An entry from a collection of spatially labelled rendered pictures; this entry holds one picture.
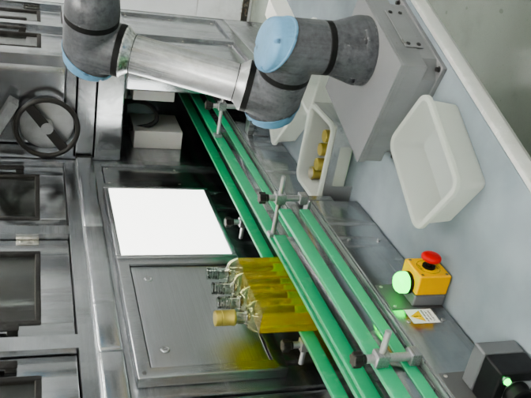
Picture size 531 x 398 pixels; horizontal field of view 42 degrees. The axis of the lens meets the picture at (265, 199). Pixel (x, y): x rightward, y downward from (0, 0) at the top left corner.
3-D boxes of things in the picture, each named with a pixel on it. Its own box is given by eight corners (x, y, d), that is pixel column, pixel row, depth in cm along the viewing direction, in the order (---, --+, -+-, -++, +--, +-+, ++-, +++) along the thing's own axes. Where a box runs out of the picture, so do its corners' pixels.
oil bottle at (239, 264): (303, 274, 176) (222, 275, 170) (308, 255, 174) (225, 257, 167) (311, 287, 172) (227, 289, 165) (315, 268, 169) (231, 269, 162)
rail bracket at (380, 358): (412, 354, 127) (345, 358, 122) (423, 321, 123) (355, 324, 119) (423, 369, 123) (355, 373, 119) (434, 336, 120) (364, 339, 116)
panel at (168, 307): (205, 194, 234) (102, 193, 223) (207, 186, 233) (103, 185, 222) (287, 377, 159) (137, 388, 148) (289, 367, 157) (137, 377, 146)
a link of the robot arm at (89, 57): (310, 91, 148) (54, 20, 142) (291, 140, 159) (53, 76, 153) (314, 58, 156) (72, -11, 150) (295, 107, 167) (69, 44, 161)
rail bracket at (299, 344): (329, 355, 162) (275, 359, 158) (335, 332, 159) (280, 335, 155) (335, 367, 158) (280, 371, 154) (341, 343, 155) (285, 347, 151)
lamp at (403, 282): (401, 284, 141) (387, 285, 140) (406, 266, 139) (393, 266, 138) (410, 298, 138) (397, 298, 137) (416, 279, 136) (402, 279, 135)
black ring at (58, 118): (78, 153, 241) (13, 152, 234) (80, 95, 232) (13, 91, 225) (79, 159, 237) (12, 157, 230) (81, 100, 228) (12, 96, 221)
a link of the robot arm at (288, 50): (337, 43, 141) (274, 38, 137) (317, 92, 151) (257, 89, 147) (322, 6, 148) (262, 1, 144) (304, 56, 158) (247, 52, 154)
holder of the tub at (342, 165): (321, 193, 200) (295, 193, 197) (341, 103, 187) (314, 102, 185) (343, 223, 185) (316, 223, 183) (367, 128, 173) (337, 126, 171)
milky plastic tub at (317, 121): (323, 177, 197) (294, 176, 194) (339, 102, 187) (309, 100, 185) (346, 206, 183) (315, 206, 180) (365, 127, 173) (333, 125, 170)
